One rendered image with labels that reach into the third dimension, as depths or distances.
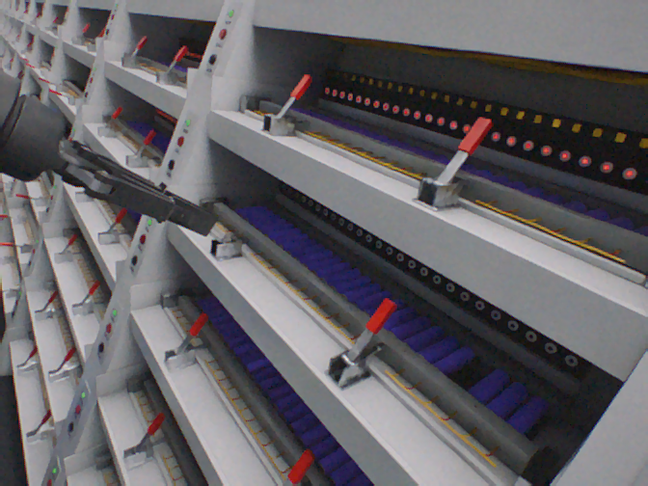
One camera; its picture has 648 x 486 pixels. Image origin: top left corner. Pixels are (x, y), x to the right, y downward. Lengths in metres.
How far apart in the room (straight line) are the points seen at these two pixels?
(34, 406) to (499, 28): 1.35
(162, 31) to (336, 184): 1.04
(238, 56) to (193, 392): 0.51
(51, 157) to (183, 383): 0.36
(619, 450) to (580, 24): 0.29
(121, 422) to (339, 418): 0.51
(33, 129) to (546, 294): 0.43
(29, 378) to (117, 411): 0.67
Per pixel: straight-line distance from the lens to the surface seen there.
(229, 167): 0.72
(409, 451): 0.37
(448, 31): 0.43
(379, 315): 0.39
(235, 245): 0.57
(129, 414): 0.84
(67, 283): 1.21
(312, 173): 0.45
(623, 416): 0.30
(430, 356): 0.44
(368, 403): 0.39
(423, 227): 0.35
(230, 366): 0.62
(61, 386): 1.18
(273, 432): 0.56
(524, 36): 0.39
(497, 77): 0.61
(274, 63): 0.73
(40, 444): 1.31
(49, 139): 0.43
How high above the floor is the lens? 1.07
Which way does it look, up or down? 10 degrees down
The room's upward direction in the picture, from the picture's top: 25 degrees clockwise
